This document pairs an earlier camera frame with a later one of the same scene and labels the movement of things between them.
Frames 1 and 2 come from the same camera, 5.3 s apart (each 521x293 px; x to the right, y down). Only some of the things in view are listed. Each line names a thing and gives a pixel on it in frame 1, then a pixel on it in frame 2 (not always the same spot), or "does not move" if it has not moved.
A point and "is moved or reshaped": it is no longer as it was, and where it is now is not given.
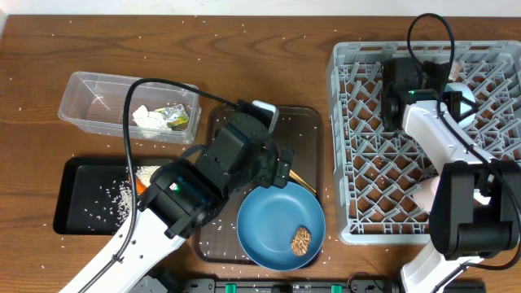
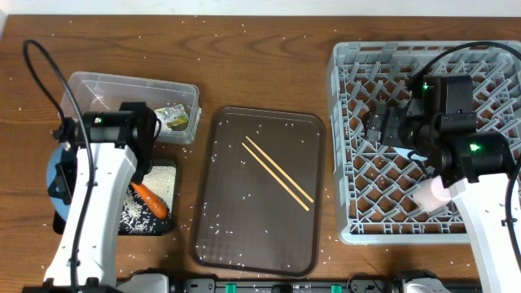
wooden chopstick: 301,181 is moved or reshaped
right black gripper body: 450,99 → 391,135
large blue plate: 267,220 → 55,159
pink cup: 426,194 does not move
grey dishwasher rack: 378,172 does not move
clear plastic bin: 94,103 does not move
